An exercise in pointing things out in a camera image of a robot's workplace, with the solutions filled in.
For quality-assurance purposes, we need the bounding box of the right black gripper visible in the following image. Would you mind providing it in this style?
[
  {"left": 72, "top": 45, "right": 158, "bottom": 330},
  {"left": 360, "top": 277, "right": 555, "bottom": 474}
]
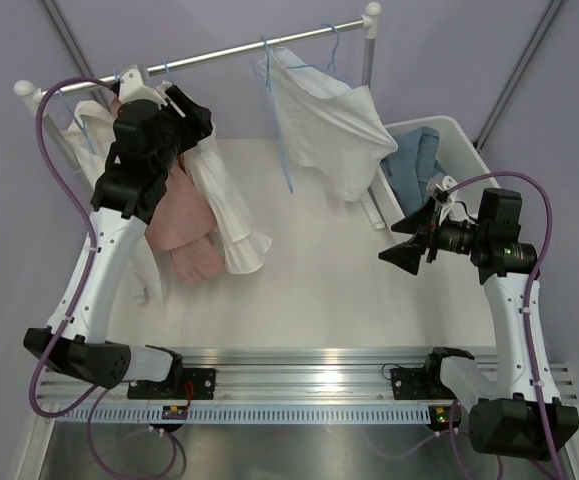
[{"left": 380, "top": 195, "right": 487, "bottom": 275}]

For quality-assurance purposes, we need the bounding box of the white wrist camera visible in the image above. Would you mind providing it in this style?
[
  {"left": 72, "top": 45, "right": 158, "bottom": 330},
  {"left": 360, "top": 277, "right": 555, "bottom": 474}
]
[
  {"left": 426, "top": 173, "right": 458, "bottom": 224},
  {"left": 116, "top": 65, "right": 167, "bottom": 107}
]

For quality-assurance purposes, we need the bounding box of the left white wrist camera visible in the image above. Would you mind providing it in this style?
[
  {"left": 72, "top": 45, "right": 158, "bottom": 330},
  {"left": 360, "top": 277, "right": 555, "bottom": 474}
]
[{"left": 116, "top": 65, "right": 167, "bottom": 107}]

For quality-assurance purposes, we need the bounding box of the white garment far left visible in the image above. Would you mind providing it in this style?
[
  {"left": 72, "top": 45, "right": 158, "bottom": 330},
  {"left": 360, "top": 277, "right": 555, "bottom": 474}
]
[{"left": 58, "top": 98, "right": 166, "bottom": 307}]

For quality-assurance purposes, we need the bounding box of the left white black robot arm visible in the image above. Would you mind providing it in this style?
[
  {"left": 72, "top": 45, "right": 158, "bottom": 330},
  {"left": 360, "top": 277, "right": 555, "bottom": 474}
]
[{"left": 23, "top": 83, "right": 213, "bottom": 398}]

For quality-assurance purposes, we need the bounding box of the white slotted cable duct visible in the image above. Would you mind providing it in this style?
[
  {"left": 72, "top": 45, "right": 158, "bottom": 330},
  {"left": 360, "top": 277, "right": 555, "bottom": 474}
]
[{"left": 61, "top": 403, "right": 431, "bottom": 425}]

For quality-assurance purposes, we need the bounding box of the pink dress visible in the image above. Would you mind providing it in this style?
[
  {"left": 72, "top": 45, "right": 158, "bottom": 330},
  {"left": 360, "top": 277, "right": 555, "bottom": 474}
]
[{"left": 111, "top": 94, "right": 225, "bottom": 285}]

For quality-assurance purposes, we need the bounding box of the white skirt on right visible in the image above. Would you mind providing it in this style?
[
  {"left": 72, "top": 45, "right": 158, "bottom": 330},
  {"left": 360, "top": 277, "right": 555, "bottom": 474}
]
[{"left": 270, "top": 47, "right": 398, "bottom": 202}]

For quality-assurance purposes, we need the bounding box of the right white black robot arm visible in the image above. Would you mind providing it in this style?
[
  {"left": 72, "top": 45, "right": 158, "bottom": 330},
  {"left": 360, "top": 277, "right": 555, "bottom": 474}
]
[{"left": 378, "top": 188, "right": 579, "bottom": 461}]

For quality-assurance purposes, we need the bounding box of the aluminium mounting rail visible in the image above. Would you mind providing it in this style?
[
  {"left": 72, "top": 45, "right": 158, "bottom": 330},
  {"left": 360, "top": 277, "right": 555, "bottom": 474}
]
[{"left": 36, "top": 347, "right": 578, "bottom": 405}]

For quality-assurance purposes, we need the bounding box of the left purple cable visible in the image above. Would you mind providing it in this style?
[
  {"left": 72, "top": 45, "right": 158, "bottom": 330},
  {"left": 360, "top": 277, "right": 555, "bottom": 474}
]
[{"left": 28, "top": 77, "right": 185, "bottom": 474}]

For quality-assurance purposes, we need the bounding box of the blue wire hanger far left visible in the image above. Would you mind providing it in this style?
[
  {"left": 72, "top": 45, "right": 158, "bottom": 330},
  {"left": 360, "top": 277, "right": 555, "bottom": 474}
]
[{"left": 58, "top": 89, "right": 95, "bottom": 154}]

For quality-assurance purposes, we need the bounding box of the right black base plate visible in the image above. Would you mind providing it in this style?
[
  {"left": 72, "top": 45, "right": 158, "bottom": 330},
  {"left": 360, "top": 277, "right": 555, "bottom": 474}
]
[{"left": 389, "top": 367, "right": 455, "bottom": 400}]

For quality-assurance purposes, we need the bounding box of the blue wire hanger right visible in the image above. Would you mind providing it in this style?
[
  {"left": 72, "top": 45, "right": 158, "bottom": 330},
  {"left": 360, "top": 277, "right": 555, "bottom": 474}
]
[{"left": 288, "top": 23, "right": 351, "bottom": 87}]

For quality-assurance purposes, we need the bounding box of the purple cable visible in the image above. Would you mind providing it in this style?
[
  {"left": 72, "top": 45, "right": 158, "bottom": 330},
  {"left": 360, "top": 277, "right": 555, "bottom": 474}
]
[
  {"left": 436, "top": 171, "right": 568, "bottom": 480},
  {"left": 28, "top": 77, "right": 185, "bottom": 474}
]

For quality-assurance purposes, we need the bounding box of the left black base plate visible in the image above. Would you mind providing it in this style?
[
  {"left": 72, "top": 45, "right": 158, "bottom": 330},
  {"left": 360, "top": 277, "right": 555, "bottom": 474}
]
[{"left": 127, "top": 367, "right": 217, "bottom": 400}]

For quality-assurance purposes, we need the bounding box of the blue wire hanger of skirt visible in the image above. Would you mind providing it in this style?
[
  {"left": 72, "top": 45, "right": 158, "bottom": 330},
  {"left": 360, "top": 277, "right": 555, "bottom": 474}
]
[{"left": 251, "top": 36, "right": 294, "bottom": 194}]

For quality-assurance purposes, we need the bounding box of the white plastic basket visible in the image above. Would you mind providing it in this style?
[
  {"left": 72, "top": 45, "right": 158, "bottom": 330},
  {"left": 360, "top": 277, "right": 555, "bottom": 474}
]
[{"left": 370, "top": 115, "right": 489, "bottom": 228}]

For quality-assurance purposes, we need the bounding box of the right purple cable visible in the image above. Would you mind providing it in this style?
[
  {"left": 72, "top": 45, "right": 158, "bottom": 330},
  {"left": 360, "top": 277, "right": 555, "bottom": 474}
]
[{"left": 436, "top": 171, "right": 568, "bottom": 480}]

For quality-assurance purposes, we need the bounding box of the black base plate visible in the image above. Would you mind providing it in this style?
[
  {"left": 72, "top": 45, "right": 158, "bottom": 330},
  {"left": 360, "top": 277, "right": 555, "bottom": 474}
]
[
  {"left": 127, "top": 367, "right": 217, "bottom": 400},
  {"left": 389, "top": 367, "right": 455, "bottom": 400}
]

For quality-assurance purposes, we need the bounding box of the white ruffled dress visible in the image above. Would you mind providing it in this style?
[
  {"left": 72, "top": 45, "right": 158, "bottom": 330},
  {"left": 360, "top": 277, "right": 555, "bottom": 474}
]
[{"left": 183, "top": 132, "right": 272, "bottom": 275}]

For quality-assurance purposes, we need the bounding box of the blue denim skirt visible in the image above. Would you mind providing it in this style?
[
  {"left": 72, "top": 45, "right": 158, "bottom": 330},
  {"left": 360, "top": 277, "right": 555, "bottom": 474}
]
[{"left": 380, "top": 126, "right": 444, "bottom": 216}]

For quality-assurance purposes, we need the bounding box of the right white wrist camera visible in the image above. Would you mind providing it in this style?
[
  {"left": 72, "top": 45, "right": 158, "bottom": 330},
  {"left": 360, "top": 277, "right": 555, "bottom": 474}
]
[{"left": 426, "top": 173, "right": 458, "bottom": 224}]

